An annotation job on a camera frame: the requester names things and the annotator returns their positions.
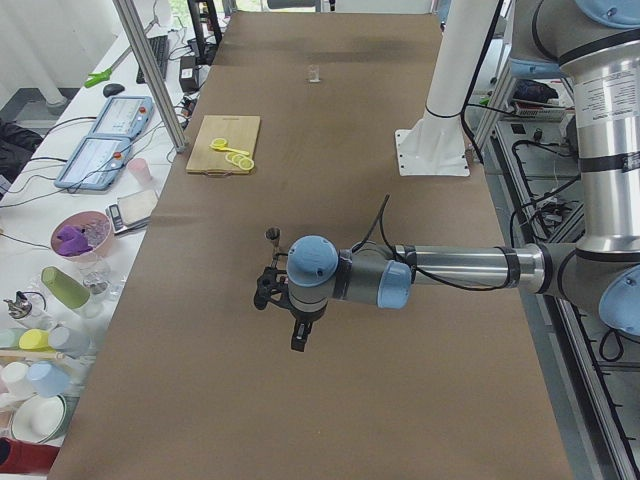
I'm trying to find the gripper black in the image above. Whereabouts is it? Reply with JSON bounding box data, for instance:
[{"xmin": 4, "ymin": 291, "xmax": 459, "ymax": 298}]
[{"xmin": 287, "ymin": 294, "xmax": 328, "ymax": 352}]

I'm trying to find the steel jigger measuring cup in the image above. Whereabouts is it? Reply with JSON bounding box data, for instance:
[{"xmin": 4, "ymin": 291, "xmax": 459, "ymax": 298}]
[{"xmin": 265, "ymin": 226, "xmax": 281, "ymax": 257}]

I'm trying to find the small clear glass beaker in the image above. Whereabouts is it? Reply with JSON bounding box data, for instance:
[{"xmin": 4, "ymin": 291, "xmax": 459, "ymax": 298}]
[{"xmin": 307, "ymin": 64, "xmax": 321, "ymax": 84}]

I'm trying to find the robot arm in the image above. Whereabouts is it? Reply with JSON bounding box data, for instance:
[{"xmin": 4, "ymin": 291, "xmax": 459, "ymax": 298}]
[{"xmin": 282, "ymin": 1, "xmax": 639, "ymax": 351}]

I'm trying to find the grey cup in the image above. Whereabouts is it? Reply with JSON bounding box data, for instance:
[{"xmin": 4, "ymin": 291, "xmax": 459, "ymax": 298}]
[{"xmin": 48, "ymin": 326, "xmax": 91, "ymax": 357}]

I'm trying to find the pink plastic cup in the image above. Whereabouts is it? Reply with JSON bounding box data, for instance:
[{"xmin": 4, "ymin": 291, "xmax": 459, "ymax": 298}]
[{"xmin": 127, "ymin": 157, "xmax": 153, "ymax": 185}]

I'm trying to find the light blue cup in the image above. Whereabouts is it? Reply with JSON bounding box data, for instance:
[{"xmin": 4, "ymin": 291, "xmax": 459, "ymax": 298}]
[{"xmin": 26, "ymin": 361, "xmax": 71, "ymax": 398}]

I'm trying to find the yellow cup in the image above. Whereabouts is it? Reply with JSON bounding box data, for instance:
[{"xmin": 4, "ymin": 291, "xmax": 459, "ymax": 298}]
[{"xmin": 18, "ymin": 329, "xmax": 52, "ymax": 352}]

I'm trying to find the mint green cup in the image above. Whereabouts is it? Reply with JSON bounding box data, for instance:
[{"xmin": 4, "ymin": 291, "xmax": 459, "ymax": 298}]
[{"xmin": 0, "ymin": 328, "xmax": 25, "ymax": 350}]

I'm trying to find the lemon slice middle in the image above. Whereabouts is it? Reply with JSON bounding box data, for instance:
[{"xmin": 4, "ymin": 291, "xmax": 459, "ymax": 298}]
[{"xmin": 233, "ymin": 154, "xmax": 247, "ymax": 166}]

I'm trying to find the yellow plastic spoon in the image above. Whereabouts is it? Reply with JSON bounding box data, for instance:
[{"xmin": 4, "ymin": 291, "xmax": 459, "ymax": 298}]
[{"xmin": 215, "ymin": 144, "xmax": 250, "ymax": 156}]

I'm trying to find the kitchen scale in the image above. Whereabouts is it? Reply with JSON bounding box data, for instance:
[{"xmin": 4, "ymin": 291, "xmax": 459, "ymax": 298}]
[{"xmin": 105, "ymin": 189, "xmax": 158, "ymax": 236}]

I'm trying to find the wooden cutting board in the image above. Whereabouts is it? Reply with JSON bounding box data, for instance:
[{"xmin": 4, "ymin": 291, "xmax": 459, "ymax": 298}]
[{"xmin": 186, "ymin": 115, "xmax": 261, "ymax": 176}]

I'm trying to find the clear wine glass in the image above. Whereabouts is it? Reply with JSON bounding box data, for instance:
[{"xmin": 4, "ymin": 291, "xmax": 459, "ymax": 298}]
[{"xmin": 76, "ymin": 252, "xmax": 111, "ymax": 296}]

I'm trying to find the pink bowl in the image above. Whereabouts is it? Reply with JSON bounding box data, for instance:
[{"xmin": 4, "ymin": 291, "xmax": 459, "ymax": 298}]
[{"xmin": 50, "ymin": 211, "xmax": 115, "ymax": 261}]

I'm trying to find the green sleeve bottle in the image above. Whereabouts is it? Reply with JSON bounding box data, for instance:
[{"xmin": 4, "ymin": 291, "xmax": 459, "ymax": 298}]
[{"xmin": 41, "ymin": 266, "xmax": 90, "ymax": 310}]

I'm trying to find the purple cloth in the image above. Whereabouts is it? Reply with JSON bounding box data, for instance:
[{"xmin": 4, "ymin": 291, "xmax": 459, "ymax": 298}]
[{"xmin": 56, "ymin": 225, "xmax": 92, "ymax": 257}]

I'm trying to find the blue teach pendant near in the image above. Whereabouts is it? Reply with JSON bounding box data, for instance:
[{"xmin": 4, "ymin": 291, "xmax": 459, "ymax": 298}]
[{"xmin": 54, "ymin": 135, "xmax": 132, "ymax": 191}]

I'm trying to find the blue teach pendant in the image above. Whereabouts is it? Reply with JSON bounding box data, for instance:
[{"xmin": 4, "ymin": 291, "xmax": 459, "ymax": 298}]
[
  {"xmin": 90, "ymin": 95, "xmax": 154, "ymax": 140},
  {"xmin": 54, "ymin": 135, "xmax": 132, "ymax": 191}
]

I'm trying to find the glass oil dispenser bottle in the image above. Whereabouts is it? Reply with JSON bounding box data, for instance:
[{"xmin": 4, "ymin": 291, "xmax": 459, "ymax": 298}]
[{"xmin": 4, "ymin": 291, "xmax": 55, "ymax": 331}]

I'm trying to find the blue teach pendant far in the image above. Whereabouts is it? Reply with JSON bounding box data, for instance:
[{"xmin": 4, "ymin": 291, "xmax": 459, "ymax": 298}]
[{"xmin": 90, "ymin": 95, "xmax": 154, "ymax": 140}]

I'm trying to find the white bowl green rim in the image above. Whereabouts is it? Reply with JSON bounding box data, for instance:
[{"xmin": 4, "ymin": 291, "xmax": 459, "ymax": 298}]
[{"xmin": 10, "ymin": 395, "xmax": 67, "ymax": 443}]

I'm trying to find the black computer mouse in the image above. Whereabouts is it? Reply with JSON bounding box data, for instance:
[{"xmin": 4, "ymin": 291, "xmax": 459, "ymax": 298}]
[{"xmin": 102, "ymin": 83, "xmax": 126, "ymax": 98}]

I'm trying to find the red thermos bottle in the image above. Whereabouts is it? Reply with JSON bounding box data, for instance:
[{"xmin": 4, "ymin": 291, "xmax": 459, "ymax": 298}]
[{"xmin": 1, "ymin": 437, "xmax": 60, "ymax": 475}]

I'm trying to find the black keyboard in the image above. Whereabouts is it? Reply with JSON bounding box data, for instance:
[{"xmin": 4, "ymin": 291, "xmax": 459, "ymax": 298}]
[{"xmin": 148, "ymin": 35, "xmax": 169, "ymax": 80}]

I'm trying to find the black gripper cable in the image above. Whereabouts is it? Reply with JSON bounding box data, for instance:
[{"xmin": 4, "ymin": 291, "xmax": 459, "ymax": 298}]
[{"xmin": 349, "ymin": 194, "xmax": 516, "ymax": 292}]

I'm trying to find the white camera mast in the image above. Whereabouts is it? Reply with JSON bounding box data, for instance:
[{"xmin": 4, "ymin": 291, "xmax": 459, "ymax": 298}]
[{"xmin": 395, "ymin": 0, "xmax": 502, "ymax": 177}]

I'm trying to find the aluminium frame post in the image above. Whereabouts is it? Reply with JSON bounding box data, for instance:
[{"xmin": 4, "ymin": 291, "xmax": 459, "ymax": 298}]
[{"xmin": 113, "ymin": 0, "xmax": 187, "ymax": 153}]

